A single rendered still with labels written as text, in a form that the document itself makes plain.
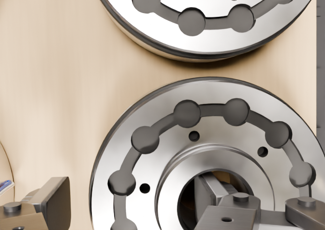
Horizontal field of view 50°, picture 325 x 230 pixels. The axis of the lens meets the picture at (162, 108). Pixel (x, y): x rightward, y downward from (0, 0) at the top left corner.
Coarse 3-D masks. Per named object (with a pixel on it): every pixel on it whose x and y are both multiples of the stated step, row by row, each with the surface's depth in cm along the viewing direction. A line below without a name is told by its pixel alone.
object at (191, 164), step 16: (208, 144) 14; (224, 144) 14; (176, 160) 14; (192, 160) 14; (208, 160) 14; (224, 160) 14; (240, 160) 14; (176, 176) 14; (192, 176) 14; (240, 176) 14; (256, 176) 14; (160, 192) 14; (176, 192) 14; (256, 192) 14; (272, 192) 14; (160, 208) 14; (176, 208) 14; (272, 208) 14; (160, 224) 14; (176, 224) 14
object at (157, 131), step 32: (160, 96) 14; (192, 96) 14; (224, 96) 14; (256, 96) 14; (128, 128) 14; (160, 128) 14; (192, 128) 14; (224, 128) 14; (256, 128) 14; (288, 128) 14; (128, 160) 14; (160, 160) 14; (256, 160) 14; (288, 160) 14; (320, 160) 14; (96, 192) 14; (128, 192) 14; (288, 192) 14; (320, 192) 14; (96, 224) 14; (128, 224) 14
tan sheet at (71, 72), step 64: (0, 0) 16; (64, 0) 16; (0, 64) 16; (64, 64) 17; (128, 64) 17; (192, 64) 17; (256, 64) 17; (0, 128) 17; (64, 128) 17; (192, 192) 17
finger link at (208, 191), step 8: (200, 176) 14; (208, 176) 14; (200, 184) 14; (208, 184) 13; (216, 184) 13; (200, 192) 14; (208, 192) 12; (216, 192) 12; (224, 192) 12; (200, 200) 14; (208, 200) 12; (216, 200) 12; (200, 208) 14; (200, 216) 14
